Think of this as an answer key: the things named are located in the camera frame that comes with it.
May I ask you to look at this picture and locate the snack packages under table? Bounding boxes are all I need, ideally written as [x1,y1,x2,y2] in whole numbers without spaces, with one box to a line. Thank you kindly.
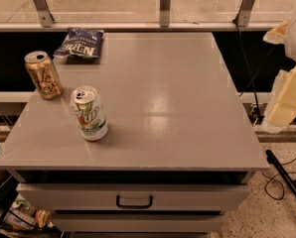
[3,194,54,231]

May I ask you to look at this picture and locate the grey drawer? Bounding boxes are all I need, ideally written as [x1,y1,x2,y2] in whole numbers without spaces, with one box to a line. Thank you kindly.
[17,183,249,211]
[53,214,224,233]

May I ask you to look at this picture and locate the right metal window bracket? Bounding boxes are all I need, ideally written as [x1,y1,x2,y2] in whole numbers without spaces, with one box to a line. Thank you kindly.
[233,0,255,27]

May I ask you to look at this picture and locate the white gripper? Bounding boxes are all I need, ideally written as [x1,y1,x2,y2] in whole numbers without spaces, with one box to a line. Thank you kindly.
[263,11,296,130]

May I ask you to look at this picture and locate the black drawer handle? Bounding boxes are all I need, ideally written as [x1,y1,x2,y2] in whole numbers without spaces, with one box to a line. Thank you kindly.
[115,195,154,209]

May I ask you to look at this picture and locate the black floor cable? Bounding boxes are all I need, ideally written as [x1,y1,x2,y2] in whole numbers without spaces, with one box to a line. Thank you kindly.
[262,148,296,201]

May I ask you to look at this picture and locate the grey lower drawer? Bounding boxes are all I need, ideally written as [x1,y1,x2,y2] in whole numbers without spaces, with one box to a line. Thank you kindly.
[53,214,224,233]

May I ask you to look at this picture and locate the left metal window bracket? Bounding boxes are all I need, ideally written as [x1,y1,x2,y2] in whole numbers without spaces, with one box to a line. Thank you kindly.
[33,0,54,28]

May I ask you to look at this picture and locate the black pole on floor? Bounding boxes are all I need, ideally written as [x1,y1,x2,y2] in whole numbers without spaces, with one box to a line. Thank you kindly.
[265,150,296,197]

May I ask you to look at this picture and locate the green white 7up can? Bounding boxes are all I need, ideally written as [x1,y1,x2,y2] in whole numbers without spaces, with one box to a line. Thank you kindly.
[70,85,108,141]

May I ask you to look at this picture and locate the blue chip bag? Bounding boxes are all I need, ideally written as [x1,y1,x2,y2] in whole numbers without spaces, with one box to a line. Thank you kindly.
[54,28,103,59]

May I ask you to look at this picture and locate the gold LaCroix can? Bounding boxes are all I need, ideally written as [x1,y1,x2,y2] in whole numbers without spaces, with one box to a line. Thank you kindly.
[25,51,63,99]

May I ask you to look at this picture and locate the grey upper drawer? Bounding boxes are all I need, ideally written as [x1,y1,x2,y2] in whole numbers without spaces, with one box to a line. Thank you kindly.
[17,183,249,211]

